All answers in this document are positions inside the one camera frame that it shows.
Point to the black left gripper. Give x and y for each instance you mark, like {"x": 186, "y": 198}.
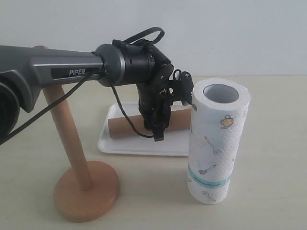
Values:
{"x": 154, "y": 106}

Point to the printed white paper towel roll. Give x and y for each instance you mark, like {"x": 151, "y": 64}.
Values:
{"x": 218, "y": 113}

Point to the wooden paper towel holder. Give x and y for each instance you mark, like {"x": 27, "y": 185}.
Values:
{"x": 88, "y": 189}

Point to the brown cardboard tube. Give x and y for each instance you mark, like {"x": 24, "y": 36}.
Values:
{"x": 119, "y": 127}

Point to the white rectangular tray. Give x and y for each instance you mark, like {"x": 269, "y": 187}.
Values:
{"x": 175, "y": 143}

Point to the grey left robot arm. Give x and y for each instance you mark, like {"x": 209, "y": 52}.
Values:
{"x": 25, "y": 71}

